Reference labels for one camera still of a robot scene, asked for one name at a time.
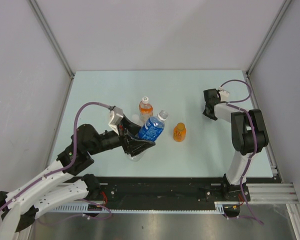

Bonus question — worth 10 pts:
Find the orange tea bottle white cap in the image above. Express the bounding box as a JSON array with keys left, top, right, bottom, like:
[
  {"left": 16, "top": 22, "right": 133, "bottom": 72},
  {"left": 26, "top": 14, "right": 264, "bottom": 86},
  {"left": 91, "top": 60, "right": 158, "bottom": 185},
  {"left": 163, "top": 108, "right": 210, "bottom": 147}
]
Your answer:
[{"left": 139, "top": 96, "right": 154, "bottom": 123}]

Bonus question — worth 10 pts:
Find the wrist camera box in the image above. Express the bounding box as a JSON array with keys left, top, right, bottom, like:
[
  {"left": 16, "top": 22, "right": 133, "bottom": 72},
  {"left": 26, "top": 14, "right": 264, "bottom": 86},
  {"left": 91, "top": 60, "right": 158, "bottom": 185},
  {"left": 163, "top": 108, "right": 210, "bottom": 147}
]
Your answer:
[
  {"left": 108, "top": 106, "right": 124, "bottom": 135},
  {"left": 217, "top": 86, "right": 230, "bottom": 102}
]

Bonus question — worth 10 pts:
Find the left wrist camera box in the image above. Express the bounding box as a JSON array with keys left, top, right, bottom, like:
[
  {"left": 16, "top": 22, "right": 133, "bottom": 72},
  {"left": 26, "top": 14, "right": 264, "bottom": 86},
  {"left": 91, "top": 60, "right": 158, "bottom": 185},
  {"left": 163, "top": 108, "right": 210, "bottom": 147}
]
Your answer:
[{"left": 108, "top": 106, "right": 124, "bottom": 135}]

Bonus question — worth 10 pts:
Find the white slotted cable duct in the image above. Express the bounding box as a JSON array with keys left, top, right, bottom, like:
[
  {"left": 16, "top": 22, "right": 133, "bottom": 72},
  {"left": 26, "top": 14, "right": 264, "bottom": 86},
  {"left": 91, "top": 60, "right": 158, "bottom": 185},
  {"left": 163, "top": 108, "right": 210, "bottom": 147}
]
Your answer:
[{"left": 48, "top": 202, "right": 224, "bottom": 215}]

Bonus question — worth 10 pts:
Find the blue Pocari Sweat bottle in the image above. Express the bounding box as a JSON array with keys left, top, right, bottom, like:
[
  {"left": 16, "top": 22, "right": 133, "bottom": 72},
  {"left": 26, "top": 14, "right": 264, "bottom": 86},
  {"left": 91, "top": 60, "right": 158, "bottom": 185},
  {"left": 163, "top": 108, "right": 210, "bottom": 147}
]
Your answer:
[{"left": 125, "top": 110, "right": 169, "bottom": 162}]

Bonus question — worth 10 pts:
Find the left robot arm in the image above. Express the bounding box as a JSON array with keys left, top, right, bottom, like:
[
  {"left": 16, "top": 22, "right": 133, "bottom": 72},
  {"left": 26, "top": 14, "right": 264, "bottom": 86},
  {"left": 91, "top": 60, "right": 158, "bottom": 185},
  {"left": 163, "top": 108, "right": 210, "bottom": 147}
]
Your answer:
[{"left": 0, "top": 116, "right": 155, "bottom": 240}]

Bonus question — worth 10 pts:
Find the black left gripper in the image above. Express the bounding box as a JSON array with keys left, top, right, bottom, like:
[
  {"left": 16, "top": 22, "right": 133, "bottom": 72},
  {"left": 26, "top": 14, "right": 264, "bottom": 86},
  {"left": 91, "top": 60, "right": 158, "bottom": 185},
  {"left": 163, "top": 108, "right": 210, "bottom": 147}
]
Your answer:
[{"left": 87, "top": 113, "right": 155, "bottom": 156}]

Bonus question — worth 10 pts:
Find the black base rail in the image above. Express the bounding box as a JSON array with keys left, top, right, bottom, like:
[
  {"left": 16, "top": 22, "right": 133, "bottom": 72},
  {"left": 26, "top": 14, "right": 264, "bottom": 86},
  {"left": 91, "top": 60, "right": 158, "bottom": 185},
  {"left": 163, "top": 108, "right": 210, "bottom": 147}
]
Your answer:
[{"left": 97, "top": 176, "right": 251, "bottom": 202}]

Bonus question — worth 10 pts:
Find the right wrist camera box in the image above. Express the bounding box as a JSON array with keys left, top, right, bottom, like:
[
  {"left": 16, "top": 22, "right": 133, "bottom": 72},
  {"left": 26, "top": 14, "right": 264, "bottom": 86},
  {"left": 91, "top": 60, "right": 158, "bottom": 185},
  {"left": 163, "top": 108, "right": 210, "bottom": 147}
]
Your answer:
[{"left": 217, "top": 86, "right": 230, "bottom": 102}]

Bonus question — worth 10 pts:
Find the small orange bottle gold cap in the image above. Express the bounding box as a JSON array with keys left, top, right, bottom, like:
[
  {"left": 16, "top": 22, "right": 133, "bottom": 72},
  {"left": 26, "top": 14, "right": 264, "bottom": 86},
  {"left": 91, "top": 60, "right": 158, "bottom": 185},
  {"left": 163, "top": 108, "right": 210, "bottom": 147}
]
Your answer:
[{"left": 173, "top": 122, "right": 187, "bottom": 142}]

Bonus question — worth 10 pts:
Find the aluminium frame rail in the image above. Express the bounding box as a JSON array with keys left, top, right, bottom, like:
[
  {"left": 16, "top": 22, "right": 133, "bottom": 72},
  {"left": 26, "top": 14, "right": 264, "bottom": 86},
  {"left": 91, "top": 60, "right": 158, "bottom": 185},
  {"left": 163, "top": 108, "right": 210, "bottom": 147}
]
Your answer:
[{"left": 247, "top": 183, "right": 299, "bottom": 204}]

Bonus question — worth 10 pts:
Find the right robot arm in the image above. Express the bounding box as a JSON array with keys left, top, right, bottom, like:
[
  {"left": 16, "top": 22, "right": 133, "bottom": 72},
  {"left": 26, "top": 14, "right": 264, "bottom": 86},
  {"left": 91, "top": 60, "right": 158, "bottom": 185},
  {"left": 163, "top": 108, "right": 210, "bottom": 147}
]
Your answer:
[{"left": 203, "top": 88, "right": 269, "bottom": 201}]

